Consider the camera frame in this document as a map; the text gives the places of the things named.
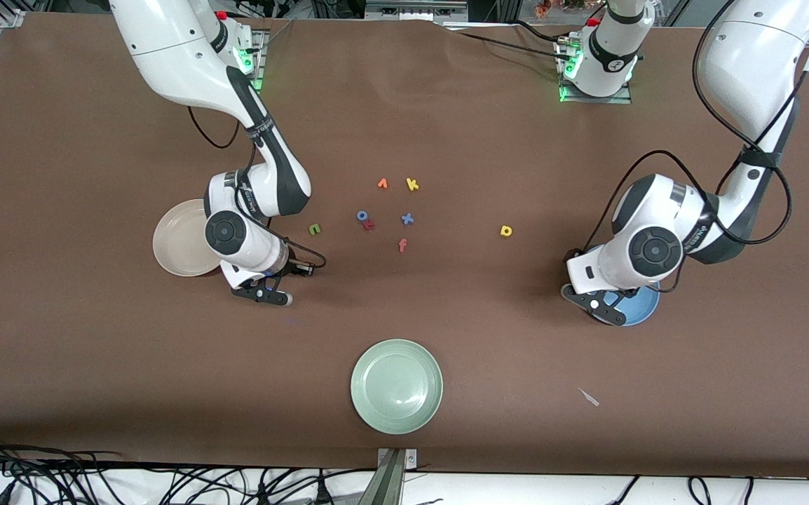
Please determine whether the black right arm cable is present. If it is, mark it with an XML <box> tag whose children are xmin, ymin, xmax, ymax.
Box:
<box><xmin>186</xmin><ymin>104</ymin><xmax>328</xmax><ymax>273</ymax></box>

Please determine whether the black cable tangle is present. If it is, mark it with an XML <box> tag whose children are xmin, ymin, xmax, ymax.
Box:
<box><xmin>0</xmin><ymin>431</ymin><xmax>356</xmax><ymax>505</ymax></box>

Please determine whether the pale green plate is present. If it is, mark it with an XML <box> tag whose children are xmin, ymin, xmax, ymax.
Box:
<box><xmin>350</xmin><ymin>339</ymin><xmax>444</xmax><ymax>436</ymax></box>

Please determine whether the orange brown decorative object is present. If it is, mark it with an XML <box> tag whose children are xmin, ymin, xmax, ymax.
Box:
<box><xmin>534</xmin><ymin>0</ymin><xmax>587</xmax><ymax>19</ymax></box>

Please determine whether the silver metal rack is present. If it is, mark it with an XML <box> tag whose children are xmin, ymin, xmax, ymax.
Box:
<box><xmin>366</xmin><ymin>0</ymin><xmax>468</xmax><ymax>18</ymax></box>

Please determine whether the blue plate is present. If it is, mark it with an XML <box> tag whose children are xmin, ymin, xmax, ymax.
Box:
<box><xmin>587</xmin><ymin>284</ymin><xmax>660</xmax><ymax>327</ymax></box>

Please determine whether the beige plate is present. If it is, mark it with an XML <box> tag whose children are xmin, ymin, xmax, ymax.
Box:
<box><xmin>152</xmin><ymin>198</ymin><xmax>223</xmax><ymax>277</ymax></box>

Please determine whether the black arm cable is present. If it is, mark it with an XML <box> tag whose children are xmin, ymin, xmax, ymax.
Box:
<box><xmin>576</xmin><ymin>0</ymin><xmax>809</xmax><ymax>294</ymax></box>
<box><xmin>186</xmin><ymin>104</ymin><xmax>328</xmax><ymax>273</ymax></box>

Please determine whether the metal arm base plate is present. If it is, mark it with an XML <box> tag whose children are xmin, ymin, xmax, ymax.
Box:
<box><xmin>240</xmin><ymin>28</ymin><xmax>266</xmax><ymax>92</ymax></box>
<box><xmin>557</xmin><ymin>39</ymin><xmax>633</xmax><ymax>105</ymax></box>

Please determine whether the thin black table cable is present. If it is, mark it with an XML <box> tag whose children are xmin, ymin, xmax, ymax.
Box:
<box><xmin>457</xmin><ymin>29</ymin><xmax>573</xmax><ymax>64</ymax></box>

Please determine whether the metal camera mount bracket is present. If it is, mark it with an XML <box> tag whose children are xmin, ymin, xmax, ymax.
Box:
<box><xmin>358</xmin><ymin>447</ymin><xmax>419</xmax><ymax>505</ymax></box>

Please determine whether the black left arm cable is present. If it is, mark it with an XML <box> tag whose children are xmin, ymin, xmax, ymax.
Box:
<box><xmin>576</xmin><ymin>0</ymin><xmax>809</xmax><ymax>294</ymax></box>

